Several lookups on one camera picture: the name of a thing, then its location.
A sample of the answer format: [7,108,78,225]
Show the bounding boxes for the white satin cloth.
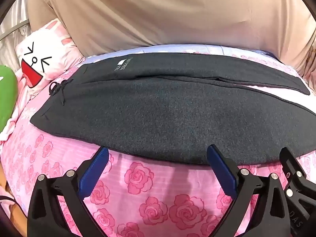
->
[0,0,32,63]

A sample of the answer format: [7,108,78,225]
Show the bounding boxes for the beige headboard cushion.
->
[26,0,316,84]

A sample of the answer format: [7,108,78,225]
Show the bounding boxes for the pink rose print bedsheet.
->
[0,44,316,237]

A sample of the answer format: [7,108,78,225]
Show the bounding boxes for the dark grey pants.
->
[30,52,311,166]

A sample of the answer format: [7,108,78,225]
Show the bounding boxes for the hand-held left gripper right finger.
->
[207,144,300,237]

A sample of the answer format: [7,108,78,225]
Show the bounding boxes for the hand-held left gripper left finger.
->
[28,146,110,237]

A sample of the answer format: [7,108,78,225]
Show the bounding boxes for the green plush toy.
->
[0,64,19,132]

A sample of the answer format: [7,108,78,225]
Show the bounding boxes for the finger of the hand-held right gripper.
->
[279,147,316,230]

